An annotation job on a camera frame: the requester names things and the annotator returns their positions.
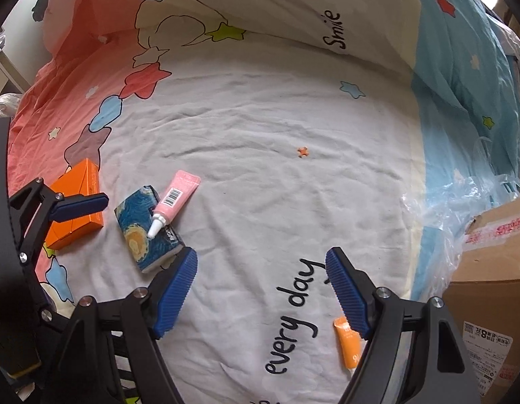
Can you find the pink cream tube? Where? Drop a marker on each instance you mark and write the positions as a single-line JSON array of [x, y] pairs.
[[181, 187]]

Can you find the clear plastic bag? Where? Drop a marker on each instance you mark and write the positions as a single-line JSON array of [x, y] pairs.
[[444, 213]]

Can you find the star patterned duvet cover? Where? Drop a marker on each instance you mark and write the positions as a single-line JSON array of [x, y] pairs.
[[306, 120]]

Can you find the small orange cream tube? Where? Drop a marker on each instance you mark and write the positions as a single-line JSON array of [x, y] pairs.
[[349, 342]]

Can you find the orange envelope box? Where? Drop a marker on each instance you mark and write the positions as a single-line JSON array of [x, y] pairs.
[[80, 179]]

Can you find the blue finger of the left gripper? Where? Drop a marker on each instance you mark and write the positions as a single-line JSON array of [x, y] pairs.
[[76, 206]]

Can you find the starry night tissue pack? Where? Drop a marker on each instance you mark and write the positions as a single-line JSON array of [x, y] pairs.
[[134, 218]]

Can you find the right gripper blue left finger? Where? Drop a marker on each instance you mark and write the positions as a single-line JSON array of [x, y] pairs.
[[170, 288]]

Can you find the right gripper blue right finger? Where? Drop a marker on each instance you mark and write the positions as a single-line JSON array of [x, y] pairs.
[[352, 288]]

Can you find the brown cardboard box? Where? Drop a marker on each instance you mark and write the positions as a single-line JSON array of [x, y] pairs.
[[484, 298]]

